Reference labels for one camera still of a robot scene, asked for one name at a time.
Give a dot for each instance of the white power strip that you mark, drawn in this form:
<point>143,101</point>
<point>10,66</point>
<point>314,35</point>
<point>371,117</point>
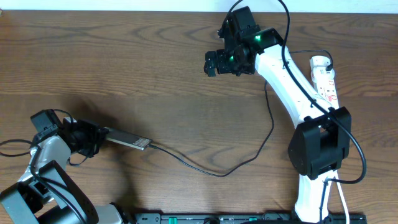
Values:
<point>324,83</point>

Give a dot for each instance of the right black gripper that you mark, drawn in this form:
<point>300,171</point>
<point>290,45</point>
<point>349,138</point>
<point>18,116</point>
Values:
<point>220,55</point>

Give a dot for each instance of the white USB charger plug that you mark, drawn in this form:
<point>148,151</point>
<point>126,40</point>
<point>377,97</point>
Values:
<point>321,61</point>

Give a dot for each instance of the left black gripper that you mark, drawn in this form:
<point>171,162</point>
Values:
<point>96,134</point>

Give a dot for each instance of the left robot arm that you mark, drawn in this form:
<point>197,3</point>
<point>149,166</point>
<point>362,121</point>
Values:
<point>45,193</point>

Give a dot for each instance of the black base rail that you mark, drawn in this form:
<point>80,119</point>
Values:
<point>235,218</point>

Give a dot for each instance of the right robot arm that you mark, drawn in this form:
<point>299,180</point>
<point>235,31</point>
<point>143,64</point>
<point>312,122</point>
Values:
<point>321,139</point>

